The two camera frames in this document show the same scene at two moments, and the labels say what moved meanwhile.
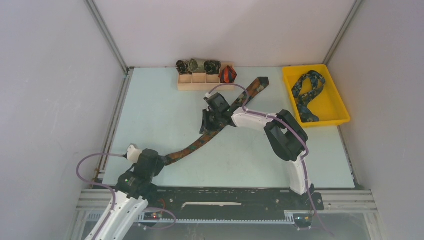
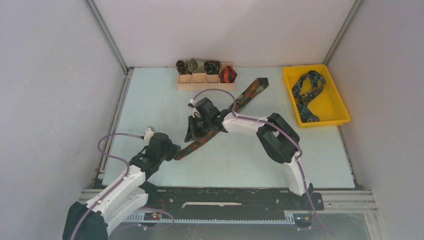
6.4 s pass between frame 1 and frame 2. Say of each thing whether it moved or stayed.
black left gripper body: moved
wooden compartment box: stayed
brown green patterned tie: stayed
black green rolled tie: stayed
